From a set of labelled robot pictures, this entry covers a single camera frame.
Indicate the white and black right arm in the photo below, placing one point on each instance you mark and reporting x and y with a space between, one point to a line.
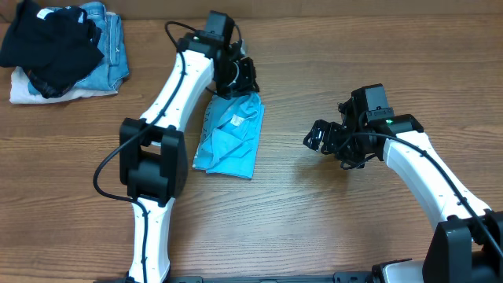
467 240

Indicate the blue denim jeans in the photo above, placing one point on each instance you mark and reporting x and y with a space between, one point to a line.
113 67

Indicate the white folded garment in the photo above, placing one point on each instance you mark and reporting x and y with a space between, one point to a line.
20 95

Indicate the black folded garment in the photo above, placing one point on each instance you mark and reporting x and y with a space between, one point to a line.
54 48

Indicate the light blue printed t-shirt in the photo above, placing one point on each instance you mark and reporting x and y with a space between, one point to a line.
230 135

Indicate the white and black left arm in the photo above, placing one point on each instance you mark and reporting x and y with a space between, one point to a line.
153 163

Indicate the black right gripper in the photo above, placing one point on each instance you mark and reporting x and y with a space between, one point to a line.
333 132

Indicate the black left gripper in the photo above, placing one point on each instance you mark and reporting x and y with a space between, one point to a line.
247 85

